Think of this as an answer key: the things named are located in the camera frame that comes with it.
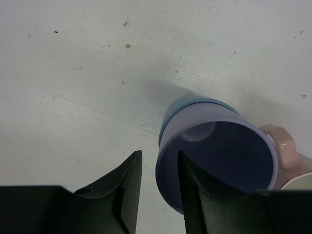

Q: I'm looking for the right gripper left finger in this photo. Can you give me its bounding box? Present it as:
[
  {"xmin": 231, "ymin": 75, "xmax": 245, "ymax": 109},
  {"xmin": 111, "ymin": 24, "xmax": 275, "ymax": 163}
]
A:
[{"xmin": 0, "ymin": 151, "xmax": 142, "ymax": 234}]

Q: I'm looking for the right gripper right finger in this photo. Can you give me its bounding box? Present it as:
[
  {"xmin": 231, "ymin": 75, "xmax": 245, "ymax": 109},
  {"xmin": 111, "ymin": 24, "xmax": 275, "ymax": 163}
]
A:
[{"xmin": 178, "ymin": 151, "xmax": 312, "ymax": 234}]

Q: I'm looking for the lavender plastic cup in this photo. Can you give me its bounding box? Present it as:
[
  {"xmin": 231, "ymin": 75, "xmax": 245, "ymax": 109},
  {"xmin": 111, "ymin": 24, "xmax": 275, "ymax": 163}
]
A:
[{"xmin": 156, "ymin": 102, "xmax": 278, "ymax": 213}]

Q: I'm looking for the light blue plastic cup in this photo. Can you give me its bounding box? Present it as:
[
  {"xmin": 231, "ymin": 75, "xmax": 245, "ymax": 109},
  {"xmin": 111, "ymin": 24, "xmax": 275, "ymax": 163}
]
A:
[{"xmin": 158, "ymin": 94, "xmax": 239, "ymax": 146}]

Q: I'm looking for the pink mug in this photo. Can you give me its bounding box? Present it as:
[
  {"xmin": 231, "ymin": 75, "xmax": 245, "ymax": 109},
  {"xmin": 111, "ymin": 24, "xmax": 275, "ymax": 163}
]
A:
[{"xmin": 260, "ymin": 124, "xmax": 312, "ymax": 190}]

